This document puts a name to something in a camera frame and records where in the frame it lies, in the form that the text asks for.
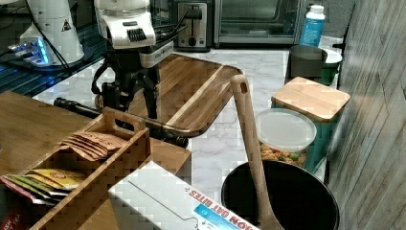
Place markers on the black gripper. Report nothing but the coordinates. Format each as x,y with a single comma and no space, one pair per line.
131,74

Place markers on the black metal drawer handle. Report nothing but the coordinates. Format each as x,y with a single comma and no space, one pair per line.
154,130

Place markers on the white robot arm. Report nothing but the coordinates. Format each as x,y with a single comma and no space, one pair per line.
134,47

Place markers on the wooden cutting board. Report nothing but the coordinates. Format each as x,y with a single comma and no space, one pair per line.
192,93

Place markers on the brown tea packets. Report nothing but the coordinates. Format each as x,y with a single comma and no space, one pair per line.
92,146

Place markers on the wooden tea bag organizer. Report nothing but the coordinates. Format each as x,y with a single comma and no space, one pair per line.
76,208

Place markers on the black two-slot toaster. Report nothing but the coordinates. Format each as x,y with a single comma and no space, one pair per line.
197,17

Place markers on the white cereal box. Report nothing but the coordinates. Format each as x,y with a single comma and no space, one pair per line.
152,198

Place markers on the wooden spoon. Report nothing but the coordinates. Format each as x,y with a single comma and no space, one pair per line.
245,113

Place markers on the yellow green tea packets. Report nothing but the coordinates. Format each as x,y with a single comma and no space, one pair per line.
44,186

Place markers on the stainless toaster oven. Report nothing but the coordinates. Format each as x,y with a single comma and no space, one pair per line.
257,22

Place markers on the clear cereal jar white lid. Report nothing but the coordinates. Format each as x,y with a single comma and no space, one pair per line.
284,135

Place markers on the dark grey plastic cup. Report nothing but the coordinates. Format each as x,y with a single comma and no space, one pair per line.
305,62

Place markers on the blue white spray bottle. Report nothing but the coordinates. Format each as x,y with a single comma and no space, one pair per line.
313,26

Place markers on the teal canister with wooden lid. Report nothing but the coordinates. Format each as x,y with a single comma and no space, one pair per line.
323,105

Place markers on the black utensil holder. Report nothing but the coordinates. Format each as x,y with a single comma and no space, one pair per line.
299,199

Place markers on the green white bowl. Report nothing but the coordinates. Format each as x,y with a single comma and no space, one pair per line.
331,66

